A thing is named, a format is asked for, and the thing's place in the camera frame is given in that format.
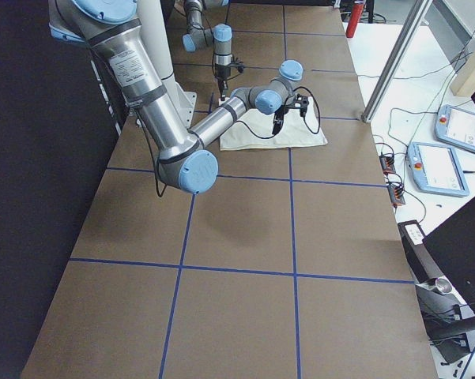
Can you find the silver metal cup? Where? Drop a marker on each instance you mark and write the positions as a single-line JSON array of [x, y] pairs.
[[439, 285]]

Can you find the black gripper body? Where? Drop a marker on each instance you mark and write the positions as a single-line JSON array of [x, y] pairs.
[[221, 73], [281, 112]]

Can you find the far orange black connector block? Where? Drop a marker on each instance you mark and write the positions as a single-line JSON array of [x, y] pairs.
[[387, 164]]

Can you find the aluminium frame post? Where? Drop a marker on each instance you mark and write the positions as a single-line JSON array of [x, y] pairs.
[[405, 37]]

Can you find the far teach pendant tablet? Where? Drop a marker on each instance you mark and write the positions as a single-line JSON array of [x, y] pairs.
[[456, 126]]

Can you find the orange black connector block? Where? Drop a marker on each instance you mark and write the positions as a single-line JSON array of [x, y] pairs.
[[396, 194], [387, 164]]

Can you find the black monitor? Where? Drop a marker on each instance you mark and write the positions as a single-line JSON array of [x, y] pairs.
[[452, 247]]

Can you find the white mounting pillar with base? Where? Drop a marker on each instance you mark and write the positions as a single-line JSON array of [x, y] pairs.
[[154, 38]]

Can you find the near teach pendant tablet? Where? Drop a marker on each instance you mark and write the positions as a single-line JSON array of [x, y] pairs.
[[436, 170]]

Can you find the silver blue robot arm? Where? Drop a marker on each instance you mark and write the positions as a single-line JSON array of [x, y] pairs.
[[218, 37], [130, 38]]

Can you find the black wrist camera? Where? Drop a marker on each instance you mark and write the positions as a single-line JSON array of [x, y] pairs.
[[237, 64], [300, 103]]

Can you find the red cylinder bottle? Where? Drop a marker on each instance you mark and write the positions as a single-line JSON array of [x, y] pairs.
[[355, 15]]

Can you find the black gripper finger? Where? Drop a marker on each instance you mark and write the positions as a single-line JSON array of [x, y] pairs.
[[223, 89], [277, 126]]

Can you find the dark box with white label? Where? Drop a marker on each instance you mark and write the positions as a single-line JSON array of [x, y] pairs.
[[421, 263]]

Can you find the teach pendant tablet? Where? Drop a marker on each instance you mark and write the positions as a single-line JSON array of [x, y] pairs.
[[436, 170], [456, 126]]

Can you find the near orange black connector block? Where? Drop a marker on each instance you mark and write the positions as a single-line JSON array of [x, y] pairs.
[[396, 194]]

